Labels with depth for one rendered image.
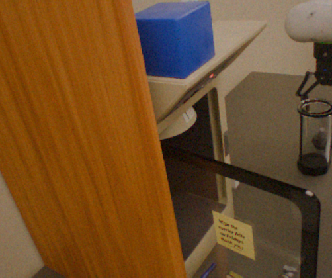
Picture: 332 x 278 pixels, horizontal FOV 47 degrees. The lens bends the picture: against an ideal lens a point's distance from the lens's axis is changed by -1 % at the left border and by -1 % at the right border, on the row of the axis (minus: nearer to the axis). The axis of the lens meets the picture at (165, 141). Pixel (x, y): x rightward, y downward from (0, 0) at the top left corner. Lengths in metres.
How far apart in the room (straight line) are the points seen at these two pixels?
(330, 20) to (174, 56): 0.59
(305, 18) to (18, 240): 0.97
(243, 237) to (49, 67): 0.41
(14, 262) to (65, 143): 0.53
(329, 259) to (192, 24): 0.70
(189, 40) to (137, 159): 0.19
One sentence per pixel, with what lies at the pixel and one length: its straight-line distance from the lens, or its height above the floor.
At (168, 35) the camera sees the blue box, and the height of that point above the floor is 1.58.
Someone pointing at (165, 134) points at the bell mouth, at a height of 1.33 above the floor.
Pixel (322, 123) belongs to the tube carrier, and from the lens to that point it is 1.21.
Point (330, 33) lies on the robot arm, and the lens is 1.08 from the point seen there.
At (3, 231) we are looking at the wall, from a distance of 1.09.
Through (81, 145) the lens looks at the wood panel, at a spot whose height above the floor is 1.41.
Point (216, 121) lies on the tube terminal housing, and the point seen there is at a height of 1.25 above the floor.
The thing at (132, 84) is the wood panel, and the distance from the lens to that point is 0.51.
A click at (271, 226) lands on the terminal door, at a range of 0.60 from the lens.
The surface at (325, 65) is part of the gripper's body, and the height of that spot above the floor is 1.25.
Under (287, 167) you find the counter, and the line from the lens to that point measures 1.34.
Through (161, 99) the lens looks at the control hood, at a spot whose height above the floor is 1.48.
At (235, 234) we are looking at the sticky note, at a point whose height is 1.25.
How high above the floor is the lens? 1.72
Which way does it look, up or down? 30 degrees down
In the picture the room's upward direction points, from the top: 11 degrees counter-clockwise
